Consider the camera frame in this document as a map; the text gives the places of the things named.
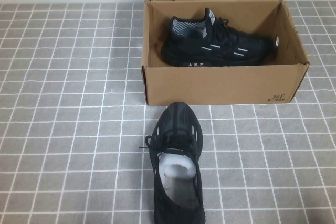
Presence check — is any black mesh sneaker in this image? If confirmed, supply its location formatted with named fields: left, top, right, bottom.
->
left=160, top=7, right=279, bottom=68
left=139, top=102, right=204, bottom=224

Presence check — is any brown cardboard shoe box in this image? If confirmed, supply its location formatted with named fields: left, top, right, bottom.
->
left=140, top=0, right=310, bottom=106

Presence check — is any white foam shoe stuffing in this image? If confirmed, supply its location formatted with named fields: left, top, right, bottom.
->
left=156, top=150, right=196, bottom=180

